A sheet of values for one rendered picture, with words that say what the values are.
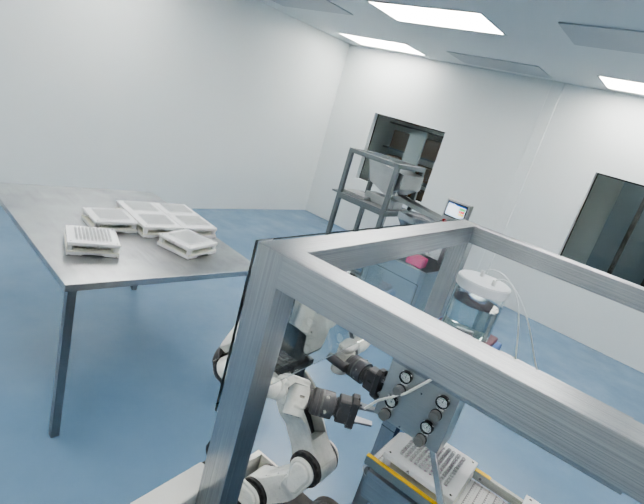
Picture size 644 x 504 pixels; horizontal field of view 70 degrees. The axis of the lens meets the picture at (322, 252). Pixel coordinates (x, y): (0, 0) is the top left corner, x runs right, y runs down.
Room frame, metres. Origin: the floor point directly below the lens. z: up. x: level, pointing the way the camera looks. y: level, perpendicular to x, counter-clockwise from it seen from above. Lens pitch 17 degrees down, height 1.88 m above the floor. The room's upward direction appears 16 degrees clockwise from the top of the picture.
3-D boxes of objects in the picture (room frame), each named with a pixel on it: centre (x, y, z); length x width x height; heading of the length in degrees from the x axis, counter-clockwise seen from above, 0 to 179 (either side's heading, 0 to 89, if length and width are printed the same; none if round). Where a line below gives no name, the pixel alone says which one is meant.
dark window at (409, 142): (7.50, -0.78, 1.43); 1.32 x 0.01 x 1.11; 54
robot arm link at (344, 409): (1.30, -0.19, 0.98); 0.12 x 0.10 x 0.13; 90
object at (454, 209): (4.27, -1.09, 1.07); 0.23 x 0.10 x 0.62; 54
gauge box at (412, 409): (1.23, -0.41, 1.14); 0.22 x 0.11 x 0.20; 58
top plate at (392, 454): (1.29, -0.54, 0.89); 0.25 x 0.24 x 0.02; 148
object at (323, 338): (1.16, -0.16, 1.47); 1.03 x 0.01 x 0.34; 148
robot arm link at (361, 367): (1.54, -0.30, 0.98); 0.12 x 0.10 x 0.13; 50
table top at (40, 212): (2.69, 1.24, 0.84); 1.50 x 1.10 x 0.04; 49
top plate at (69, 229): (2.24, 1.18, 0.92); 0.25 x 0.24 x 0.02; 125
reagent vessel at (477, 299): (1.30, -0.48, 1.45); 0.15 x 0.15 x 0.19
